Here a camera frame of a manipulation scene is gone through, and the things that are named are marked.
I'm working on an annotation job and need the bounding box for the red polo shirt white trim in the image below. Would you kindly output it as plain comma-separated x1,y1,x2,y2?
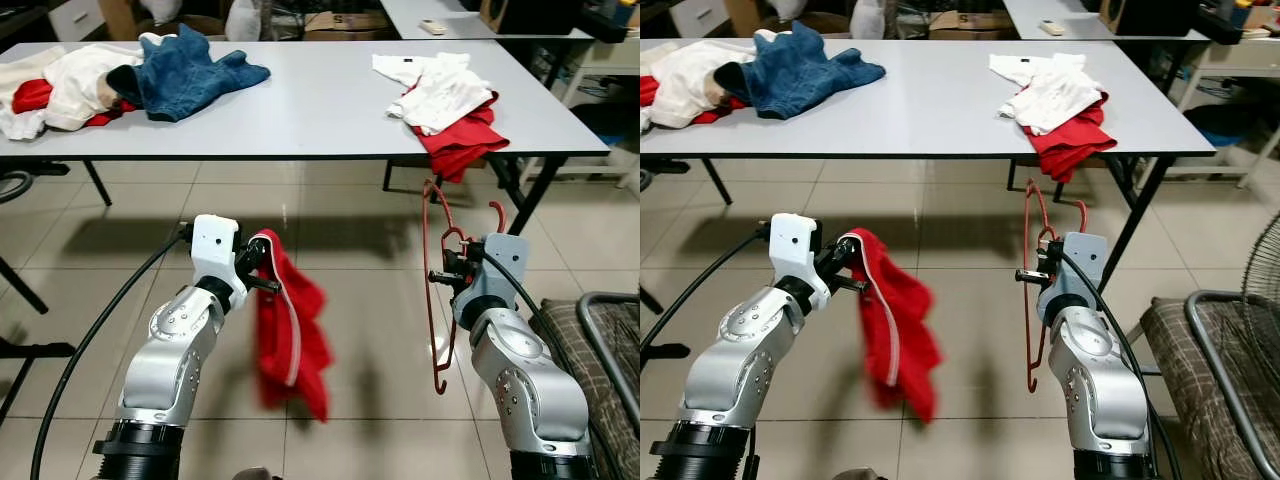
248,228,334,423
845,228,943,423

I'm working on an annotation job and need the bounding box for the red clothes hanger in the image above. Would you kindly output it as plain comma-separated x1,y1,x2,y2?
1022,178,1089,393
422,178,508,396

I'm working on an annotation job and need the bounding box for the red garment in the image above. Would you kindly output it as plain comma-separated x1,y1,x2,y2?
10,78,136,129
405,92,511,184
640,75,751,126
1020,92,1119,184

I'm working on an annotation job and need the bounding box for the plaid cushioned metal chair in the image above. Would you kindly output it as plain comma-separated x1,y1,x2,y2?
1140,290,1280,480
530,290,640,480

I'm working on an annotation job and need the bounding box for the white table with black legs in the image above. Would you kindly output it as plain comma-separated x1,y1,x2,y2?
640,40,1216,291
0,40,613,236

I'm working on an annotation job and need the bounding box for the white shirt with black tag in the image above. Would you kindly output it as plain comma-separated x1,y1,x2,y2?
372,52,498,136
988,52,1106,136

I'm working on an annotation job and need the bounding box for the blue denim garment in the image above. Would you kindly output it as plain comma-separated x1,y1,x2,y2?
742,22,888,121
108,25,271,123

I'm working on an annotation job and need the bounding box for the open brown cardboard box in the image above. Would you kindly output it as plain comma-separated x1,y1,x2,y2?
928,10,1011,41
303,10,391,41

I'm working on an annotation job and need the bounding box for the white desk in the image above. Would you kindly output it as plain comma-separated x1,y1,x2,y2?
380,0,640,41
1003,0,1280,41

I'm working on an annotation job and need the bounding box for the white drawer unit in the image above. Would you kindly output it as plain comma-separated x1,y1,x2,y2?
668,0,731,39
45,0,106,41

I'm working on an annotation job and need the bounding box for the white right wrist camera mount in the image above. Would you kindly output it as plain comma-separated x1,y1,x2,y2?
470,233,531,301
1040,232,1109,301

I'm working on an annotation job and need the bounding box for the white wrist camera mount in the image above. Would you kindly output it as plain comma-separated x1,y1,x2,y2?
770,213,831,311
470,233,531,301
1040,232,1109,301
190,215,246,306

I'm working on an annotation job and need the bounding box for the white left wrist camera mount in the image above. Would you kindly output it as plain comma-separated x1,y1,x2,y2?
190,215,246,306
770,213,831,311

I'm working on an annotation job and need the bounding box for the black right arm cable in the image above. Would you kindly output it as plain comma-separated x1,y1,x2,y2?
478,250,606,480
1058,250,1186,480

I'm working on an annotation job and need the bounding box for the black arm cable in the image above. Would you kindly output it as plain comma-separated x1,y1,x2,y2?
478,250,606,480
1058,250,1186,480
640,225,776,361
30,225,196,480

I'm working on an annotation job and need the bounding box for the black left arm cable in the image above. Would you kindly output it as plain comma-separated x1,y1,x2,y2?
30,225,196,480
640,225,776,361

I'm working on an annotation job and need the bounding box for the wire guard floor fan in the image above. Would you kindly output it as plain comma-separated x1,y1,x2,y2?
1240,210,1280,331

